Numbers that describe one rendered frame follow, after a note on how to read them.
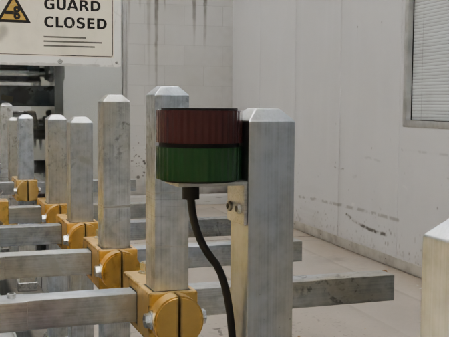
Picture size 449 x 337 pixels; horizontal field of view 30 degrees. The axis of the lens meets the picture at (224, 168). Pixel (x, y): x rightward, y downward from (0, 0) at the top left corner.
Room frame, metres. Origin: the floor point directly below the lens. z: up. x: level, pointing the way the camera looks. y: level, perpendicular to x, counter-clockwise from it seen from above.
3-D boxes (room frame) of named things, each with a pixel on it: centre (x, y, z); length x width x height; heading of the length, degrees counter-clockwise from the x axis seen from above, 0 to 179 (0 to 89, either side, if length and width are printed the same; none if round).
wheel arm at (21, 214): (1.61, 0.23, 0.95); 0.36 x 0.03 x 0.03; 110
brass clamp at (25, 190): (2.03, 0.49, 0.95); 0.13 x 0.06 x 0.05; 20
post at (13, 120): (2.25, 0.56, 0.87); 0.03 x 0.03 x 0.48; 20
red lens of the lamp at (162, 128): (0.58, 0.02, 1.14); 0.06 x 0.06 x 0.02
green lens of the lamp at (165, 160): (0.58, 0.02, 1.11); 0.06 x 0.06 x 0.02
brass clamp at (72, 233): (1.32, 0.23, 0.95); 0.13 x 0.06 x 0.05; 20
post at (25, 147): (2.01, 0.48, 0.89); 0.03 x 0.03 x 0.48; 20
